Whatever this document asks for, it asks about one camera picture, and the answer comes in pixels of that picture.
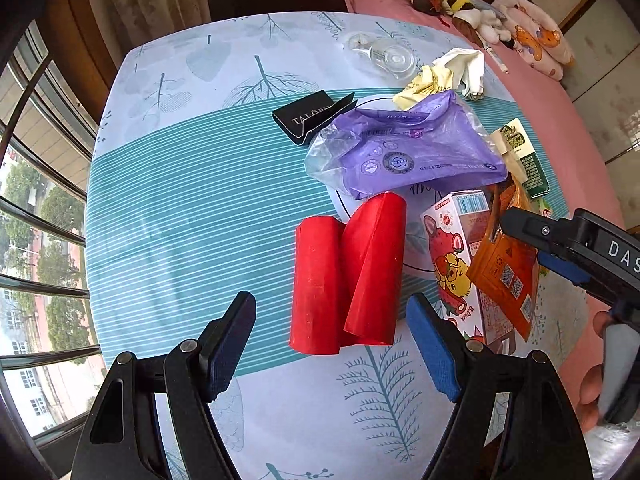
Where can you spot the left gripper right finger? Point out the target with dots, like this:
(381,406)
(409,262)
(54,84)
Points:
(459,369)

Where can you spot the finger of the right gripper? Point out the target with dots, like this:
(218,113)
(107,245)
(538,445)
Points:
(571,271)
(557,237)

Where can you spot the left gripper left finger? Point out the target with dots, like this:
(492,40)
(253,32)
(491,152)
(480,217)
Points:
(195,372)

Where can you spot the orange snack bag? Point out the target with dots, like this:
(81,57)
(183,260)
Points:
(504,268)

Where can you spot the pink juice carton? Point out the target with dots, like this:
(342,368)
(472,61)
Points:
(454,227)

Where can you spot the dark green tea box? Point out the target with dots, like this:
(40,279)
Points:
(520,156)

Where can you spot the red paper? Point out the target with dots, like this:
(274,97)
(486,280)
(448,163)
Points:
(347,277)

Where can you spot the white paper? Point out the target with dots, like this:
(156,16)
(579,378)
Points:
(466,68)

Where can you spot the yellow paper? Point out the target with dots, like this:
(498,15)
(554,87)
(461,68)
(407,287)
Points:
(430,80)

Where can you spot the purple plastic bag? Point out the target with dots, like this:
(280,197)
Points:
(439,142)

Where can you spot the black Talopn card box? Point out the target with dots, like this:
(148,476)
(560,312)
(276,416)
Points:
(302,119)

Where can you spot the person right hand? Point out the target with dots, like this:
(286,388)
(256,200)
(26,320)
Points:
(587,406)

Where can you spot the pink bed cover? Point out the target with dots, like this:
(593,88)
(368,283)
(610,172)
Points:
(576,161)

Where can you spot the white marker pen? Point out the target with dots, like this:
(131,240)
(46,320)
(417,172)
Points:
(496,58)

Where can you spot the pink bear blanket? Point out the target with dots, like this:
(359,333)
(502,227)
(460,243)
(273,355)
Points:
(537,38)

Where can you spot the leaf-print blue tablecloth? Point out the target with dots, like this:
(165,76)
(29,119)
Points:
(195,194)

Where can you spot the brown feathery toy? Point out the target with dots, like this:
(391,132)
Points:
(425,2)

